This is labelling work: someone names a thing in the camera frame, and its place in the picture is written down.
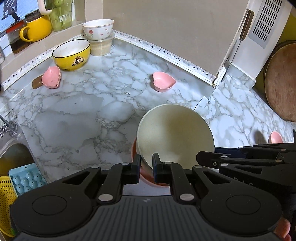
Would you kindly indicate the dark glass jar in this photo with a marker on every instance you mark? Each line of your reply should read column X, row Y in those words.
column 16, row 43

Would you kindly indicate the white floral bowl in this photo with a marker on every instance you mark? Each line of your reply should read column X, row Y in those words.
column 98, row 29

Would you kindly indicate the steel sink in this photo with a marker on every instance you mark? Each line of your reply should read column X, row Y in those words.
column 15, row 152

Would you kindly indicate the yellow mug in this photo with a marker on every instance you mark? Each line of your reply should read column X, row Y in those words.
column 36, row 30

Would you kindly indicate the pink bear-shaped plate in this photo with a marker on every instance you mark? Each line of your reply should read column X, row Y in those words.
column 275, row 138

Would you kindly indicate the white small bottle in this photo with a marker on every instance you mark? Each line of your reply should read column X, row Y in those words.
column 2, row 58

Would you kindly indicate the person's right hand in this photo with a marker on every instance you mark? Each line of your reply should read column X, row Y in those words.
column 282, row 229

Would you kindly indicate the yellow ceramic bowl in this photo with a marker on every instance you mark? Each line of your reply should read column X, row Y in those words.
column 72, row 55

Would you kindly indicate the cream round bowl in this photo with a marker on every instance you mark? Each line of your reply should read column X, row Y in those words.
column 176, row 133

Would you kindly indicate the round wooden cutting board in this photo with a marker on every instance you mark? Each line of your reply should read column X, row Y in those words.
column 279, row 80

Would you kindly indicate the pink round bowl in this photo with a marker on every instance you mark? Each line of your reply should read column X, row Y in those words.
column 145, row 171

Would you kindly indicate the blue phone stand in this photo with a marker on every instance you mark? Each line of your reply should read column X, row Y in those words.
column 10, row 8

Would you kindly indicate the chrome faucet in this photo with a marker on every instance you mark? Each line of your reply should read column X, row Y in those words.
column 10, row 128

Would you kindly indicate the green water jug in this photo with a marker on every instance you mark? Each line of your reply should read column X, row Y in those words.
column 58, row 11

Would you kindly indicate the yellow plastic basket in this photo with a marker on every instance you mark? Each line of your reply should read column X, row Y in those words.
column 7, row 198

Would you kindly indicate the cleaver with wooden handle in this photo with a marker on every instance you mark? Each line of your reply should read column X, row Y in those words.
column 243, row 30

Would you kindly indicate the blue ice tray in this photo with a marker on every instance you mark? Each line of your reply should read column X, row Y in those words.
column 26, row 178

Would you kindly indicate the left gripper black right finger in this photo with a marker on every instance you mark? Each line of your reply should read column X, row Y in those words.
column 173, row 174

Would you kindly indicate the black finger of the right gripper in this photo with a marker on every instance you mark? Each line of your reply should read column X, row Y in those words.
column 214, row 160
column 264, row 151

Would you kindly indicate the brown wooden block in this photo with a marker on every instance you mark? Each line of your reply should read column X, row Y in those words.
column 37, row 82

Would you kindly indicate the beige plastic container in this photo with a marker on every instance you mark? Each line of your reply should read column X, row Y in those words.
column 101, row 47

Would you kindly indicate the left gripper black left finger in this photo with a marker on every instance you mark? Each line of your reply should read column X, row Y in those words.
column 118, row 176

